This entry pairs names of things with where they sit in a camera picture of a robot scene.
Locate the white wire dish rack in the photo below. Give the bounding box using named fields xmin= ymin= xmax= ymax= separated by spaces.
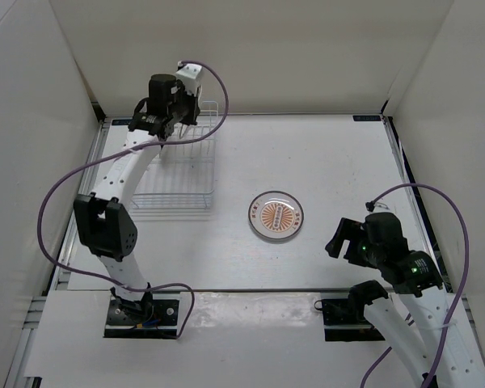
xmin=130 ymin=101 xmax=219 ymax=213

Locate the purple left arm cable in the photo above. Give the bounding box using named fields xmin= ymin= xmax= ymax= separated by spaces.
xmin=36 ymin=60 xmax=231 ymax=339

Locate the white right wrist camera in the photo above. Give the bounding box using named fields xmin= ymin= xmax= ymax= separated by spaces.
xmin=365 ymin=201 xmax=390 ymax=213

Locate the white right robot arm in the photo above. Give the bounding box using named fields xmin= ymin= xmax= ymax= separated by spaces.
xmin=325 ymin=213 xmax=485 ymax=387

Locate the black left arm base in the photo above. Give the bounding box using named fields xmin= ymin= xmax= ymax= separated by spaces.
xmin=103 ymin=297 xmax=179 ymax=340

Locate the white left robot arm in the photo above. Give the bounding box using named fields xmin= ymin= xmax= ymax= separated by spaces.
xmin=74 ymin=65 xmax=203 ymax=323

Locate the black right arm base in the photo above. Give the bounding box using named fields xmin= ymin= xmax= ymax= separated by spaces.
xmin=314 ymin=298 xmax=384 ymax=343

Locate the white plate orange sun pattern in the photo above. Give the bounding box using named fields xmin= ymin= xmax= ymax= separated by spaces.
xmin=247 ymin=190 xmax=305 ymax=243

